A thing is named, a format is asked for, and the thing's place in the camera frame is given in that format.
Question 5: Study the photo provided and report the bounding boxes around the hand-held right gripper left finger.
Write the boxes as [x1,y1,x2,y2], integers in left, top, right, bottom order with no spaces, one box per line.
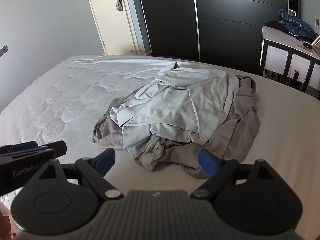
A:
[30,148,124,202]

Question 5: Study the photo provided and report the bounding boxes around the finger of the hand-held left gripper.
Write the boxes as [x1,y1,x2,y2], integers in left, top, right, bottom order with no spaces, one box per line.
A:
[0,141,38,155]
[32,141,67,160]

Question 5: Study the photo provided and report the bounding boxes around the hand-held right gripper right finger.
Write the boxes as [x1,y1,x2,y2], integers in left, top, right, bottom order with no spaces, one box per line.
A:
[190,148,289,202]

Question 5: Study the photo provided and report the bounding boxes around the light blue cotton garment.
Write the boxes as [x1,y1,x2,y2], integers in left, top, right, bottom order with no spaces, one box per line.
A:
[110,62,242,167]

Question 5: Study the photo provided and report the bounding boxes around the cream door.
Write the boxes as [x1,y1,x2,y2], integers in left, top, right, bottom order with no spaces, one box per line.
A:
[84,0,139,55]

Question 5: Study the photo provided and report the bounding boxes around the black wardrobe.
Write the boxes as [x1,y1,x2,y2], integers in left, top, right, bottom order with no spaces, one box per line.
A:
[136,0,300,75]

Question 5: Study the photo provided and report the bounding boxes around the blue jeans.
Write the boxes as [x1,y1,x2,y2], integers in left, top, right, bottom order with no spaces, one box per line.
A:
[278,8,317,41]

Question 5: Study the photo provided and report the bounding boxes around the white dresser with black frame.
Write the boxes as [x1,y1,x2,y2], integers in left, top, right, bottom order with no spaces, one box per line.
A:
[259,25,320,93]

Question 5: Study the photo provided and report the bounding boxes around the picture frame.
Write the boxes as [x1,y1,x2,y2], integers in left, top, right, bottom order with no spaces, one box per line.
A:
[311,33,320,56]

